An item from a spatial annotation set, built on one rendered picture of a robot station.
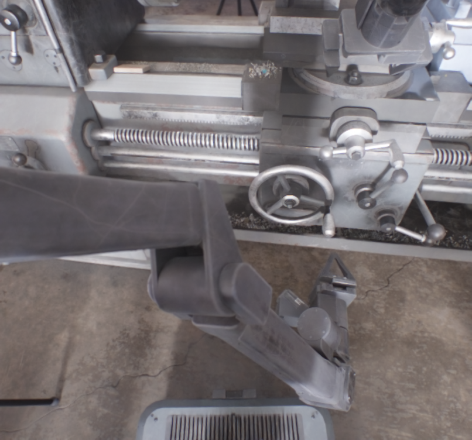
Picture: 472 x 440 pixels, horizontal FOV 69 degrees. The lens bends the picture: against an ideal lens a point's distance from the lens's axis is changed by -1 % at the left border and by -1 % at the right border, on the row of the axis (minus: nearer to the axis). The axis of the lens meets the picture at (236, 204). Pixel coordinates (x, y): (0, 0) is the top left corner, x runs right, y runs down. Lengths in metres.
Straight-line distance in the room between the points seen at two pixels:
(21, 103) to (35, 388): 0.98
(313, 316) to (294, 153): 0.40
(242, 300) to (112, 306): 1.26
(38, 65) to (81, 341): 0.99
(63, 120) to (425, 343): 1.42
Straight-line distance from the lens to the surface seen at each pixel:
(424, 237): 1.04
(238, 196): 1.25
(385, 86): 0.79
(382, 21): 0.48
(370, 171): 0.90
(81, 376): 1.49
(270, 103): 0.93
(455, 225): 1.34
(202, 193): 0.31
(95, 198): 0.25
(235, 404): 1.09
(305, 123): 0.79
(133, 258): 1.60
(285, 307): 0.67
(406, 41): 0.53
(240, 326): 0.36
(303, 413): 1.09
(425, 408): 1.46
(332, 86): 0.76
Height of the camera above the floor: 1.32
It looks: 49 degrees down
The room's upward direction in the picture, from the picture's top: 3 degrees counter-clockwise
